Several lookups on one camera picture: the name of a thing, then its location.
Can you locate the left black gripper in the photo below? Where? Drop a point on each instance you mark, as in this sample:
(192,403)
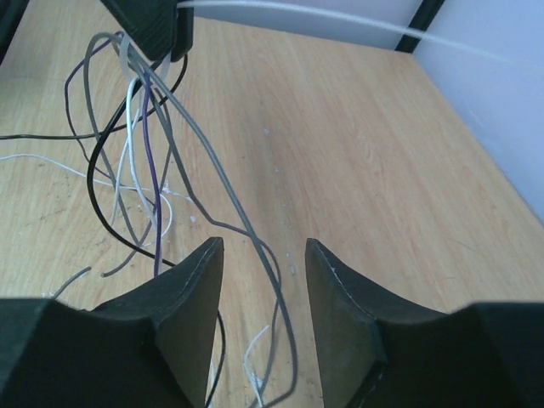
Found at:
(157,27)

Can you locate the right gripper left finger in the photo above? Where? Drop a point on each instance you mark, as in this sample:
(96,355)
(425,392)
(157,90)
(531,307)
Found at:
(150,347)

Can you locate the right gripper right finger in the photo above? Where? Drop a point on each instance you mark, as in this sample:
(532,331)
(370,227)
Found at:
(377,349)

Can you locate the white zip tie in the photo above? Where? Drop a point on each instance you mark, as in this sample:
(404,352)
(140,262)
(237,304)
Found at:
(535,70)

